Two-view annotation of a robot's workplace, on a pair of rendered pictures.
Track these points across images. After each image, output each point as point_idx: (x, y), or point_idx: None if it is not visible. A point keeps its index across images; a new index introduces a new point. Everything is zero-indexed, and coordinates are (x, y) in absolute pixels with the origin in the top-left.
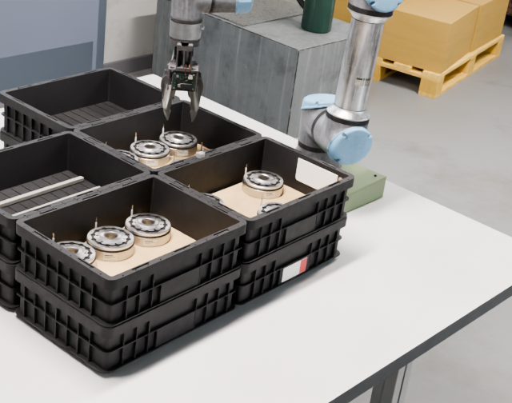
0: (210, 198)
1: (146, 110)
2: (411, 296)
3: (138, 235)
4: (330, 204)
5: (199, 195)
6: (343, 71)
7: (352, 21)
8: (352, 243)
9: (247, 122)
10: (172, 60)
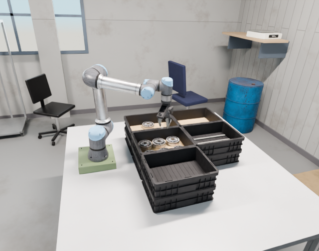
0: (171, 117)
1: (162, 149)
2: (121, 127)
3: None
4: (133, 121)
5: (173, 118)
6: (106, 105)
7: (104, 88)
8: (115, 142)
9: (66, 213)
10: (167, 110)
